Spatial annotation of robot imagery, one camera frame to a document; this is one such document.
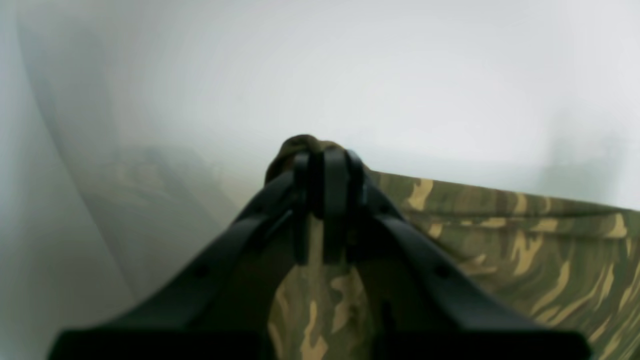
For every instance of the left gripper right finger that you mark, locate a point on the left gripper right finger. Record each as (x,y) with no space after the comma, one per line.
(424,306)

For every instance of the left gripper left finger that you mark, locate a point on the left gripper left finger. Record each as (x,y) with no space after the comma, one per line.
(219,304)

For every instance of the camouflage t-shirt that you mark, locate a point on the camouflage t-shirt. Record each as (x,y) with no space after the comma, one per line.
(564,263)

